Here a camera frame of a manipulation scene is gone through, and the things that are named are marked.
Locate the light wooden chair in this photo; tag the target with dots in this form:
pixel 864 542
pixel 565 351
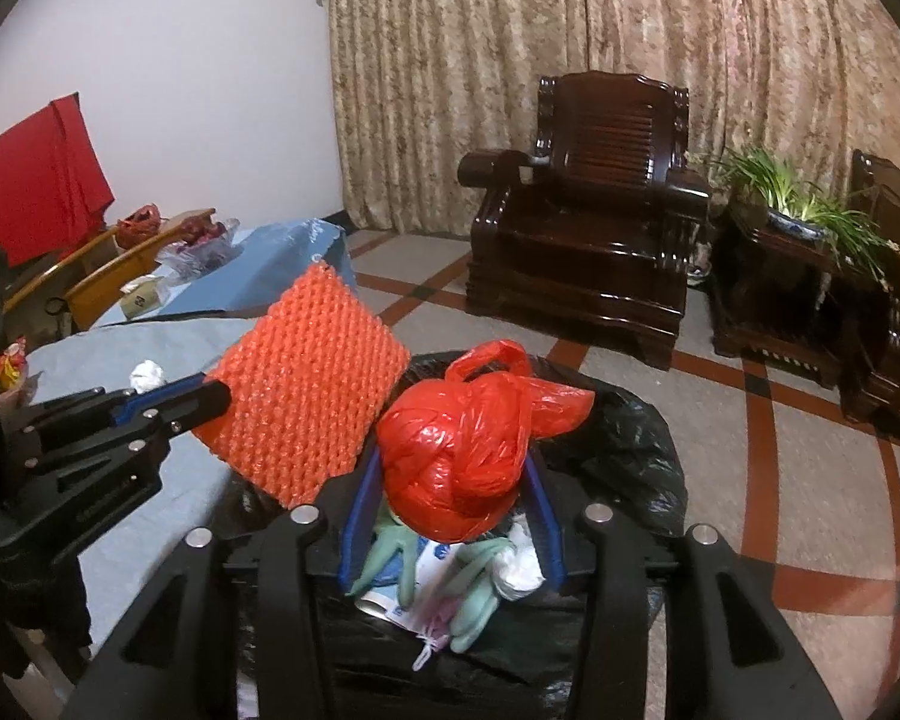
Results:
pixel 45 270
pixel 112 285

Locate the green rubber glove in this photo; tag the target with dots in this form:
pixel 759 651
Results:
pixel 474 596
pixel 379 551

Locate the potted green plant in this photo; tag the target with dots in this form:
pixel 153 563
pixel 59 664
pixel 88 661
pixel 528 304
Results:
pixel 802 199

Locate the bin with black liner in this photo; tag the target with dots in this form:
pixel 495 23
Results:
pixel 630 450

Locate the tissue box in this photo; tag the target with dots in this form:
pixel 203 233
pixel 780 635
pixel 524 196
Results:
pixel 144 298

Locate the low table with blue cloth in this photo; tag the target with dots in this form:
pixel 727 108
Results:
pixel 270 255

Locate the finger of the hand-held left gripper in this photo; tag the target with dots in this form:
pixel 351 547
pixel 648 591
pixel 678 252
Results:
pixel 195 403
pixel 67 406

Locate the crumpled white tissue wad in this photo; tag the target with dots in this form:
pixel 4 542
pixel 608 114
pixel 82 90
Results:
pixel 147 376

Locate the dark wooden side table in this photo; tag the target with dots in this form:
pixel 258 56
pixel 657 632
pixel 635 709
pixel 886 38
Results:
pixel 772 315

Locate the small red bag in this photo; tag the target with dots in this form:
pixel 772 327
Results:
pixel 139 226

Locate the dark wooden armchair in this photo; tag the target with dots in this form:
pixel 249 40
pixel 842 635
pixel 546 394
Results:
pixel 585 255
pixel 896 345

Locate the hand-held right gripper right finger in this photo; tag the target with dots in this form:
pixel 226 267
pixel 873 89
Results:
pixel 551 540

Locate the snack packet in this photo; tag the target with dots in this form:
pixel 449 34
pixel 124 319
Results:
pixel 13 369

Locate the beige patterned curtain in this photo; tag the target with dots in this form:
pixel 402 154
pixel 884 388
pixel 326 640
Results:
pixel 607 52

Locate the orange foam net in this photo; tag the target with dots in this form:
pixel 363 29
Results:
pixel 307 375

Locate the red cloth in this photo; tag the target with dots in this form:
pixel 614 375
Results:
pixel 30 187

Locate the grey-blue tablecloth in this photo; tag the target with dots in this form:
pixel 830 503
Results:
pixel 180 510

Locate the red plastic bag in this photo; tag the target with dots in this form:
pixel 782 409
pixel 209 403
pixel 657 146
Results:
pixel 457 450

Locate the white plastic wrapper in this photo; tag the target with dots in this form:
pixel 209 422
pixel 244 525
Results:
pixel 427 566

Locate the white tissue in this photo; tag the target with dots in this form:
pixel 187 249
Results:
pixel 523 566

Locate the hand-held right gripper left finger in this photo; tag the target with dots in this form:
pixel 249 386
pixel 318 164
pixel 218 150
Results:
pixel 356 532

